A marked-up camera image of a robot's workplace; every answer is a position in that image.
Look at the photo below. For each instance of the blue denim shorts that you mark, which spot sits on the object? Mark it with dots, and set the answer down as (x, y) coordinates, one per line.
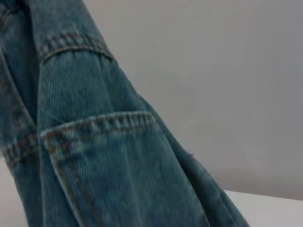
(94, 142)

